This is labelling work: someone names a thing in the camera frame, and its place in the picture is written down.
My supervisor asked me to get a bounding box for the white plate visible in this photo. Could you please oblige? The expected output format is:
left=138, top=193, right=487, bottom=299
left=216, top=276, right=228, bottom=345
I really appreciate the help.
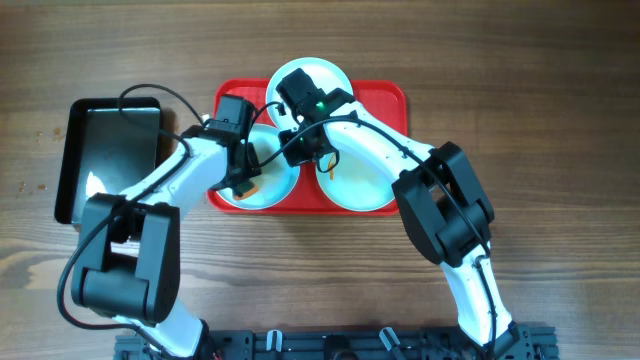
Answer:
left=216, top=124, right=300, bottom=211
left=265, top=57, right=357, bottom=131
left=316, top=151, right=394, bottom=212

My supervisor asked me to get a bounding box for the green orange sponge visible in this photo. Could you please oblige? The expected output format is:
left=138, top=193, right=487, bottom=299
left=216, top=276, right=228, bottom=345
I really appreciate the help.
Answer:
left=232, top=181, right=259, bottom=201

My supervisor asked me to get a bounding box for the black metal tray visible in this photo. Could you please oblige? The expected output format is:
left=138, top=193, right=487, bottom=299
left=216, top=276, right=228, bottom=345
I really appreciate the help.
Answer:
left=54, top=97, right=163, bottom=225

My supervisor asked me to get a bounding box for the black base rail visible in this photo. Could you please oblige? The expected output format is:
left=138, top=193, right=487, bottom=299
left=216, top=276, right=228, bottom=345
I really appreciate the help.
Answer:
left=112, top=324, right=559, bottom=360

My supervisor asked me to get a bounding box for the red plastic tray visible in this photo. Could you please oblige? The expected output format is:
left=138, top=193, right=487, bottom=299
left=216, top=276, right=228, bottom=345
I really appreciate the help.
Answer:
left=207, top=80, right=408, bottom=216

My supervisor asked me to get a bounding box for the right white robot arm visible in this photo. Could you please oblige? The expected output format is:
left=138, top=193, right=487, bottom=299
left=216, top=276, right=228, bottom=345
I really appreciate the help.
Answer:
left=267, top=67, right=516, bottom=359

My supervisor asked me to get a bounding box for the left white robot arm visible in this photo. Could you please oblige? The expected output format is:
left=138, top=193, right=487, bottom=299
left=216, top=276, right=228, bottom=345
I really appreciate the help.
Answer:
left=58, top=95, right=261, bottom=359

